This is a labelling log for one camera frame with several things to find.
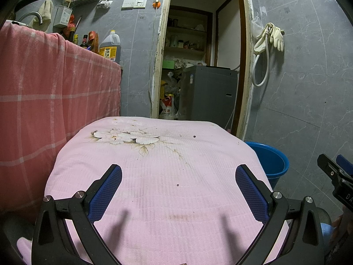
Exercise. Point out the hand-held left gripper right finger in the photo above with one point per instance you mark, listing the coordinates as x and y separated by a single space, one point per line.
251 194

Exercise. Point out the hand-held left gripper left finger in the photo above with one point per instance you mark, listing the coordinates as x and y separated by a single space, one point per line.
106 190

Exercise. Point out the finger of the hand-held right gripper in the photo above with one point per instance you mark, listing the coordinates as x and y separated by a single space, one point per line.
332 169
346 164

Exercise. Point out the blue plastic bucket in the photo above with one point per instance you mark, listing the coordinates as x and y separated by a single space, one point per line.
273 160

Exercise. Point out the person's right hand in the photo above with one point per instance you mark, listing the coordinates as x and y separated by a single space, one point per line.
339 223

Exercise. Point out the pink flower-print blanket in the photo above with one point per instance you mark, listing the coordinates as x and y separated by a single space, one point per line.
165 185

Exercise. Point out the red white bottle on floor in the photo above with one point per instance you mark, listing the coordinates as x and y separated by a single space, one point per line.
168 107

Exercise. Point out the grey washing machine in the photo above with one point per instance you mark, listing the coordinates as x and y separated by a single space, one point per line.
209 93

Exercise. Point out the red plaid cloth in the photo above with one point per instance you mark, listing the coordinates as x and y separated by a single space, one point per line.
41 102

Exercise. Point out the yellow bag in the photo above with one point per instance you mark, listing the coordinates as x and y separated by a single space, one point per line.
162 85

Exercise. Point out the green box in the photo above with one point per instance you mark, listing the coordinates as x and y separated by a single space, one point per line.
168 64

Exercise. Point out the large cooking oil jug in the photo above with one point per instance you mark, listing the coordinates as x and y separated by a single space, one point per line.
110 47

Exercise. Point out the dark sauce bottles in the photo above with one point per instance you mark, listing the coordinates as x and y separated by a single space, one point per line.
95 42

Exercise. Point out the dark labelled sauce bottle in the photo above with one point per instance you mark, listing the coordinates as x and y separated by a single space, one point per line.
84 41

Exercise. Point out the yellow-cap sauce bottle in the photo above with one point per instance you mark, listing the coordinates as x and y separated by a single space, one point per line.
75 39

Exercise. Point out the pantry shelves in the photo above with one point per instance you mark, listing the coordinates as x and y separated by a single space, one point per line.
187 49

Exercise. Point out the tall dark sauce bottle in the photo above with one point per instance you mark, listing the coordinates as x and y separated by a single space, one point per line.
71 34

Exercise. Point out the clear hanging plastic bag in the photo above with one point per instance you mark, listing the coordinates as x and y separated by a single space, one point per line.
256 27

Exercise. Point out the red bag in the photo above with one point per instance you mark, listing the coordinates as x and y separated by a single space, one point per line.
71 22

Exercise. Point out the white utensil holder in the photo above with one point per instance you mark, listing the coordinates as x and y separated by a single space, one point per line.
64 16

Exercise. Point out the beige hanging cloth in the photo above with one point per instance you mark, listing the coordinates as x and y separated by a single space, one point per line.
45 12

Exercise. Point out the crumpled white plastic bag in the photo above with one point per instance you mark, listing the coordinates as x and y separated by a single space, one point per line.
104 1

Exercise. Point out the metal faucet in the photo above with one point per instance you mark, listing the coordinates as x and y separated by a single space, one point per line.
31 14

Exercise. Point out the wooden door frame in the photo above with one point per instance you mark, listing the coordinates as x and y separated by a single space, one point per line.
160 60

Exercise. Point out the white switch panel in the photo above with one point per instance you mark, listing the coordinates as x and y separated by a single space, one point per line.
134 4

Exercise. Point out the orange wall hook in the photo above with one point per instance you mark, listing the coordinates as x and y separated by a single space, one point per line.
156 4

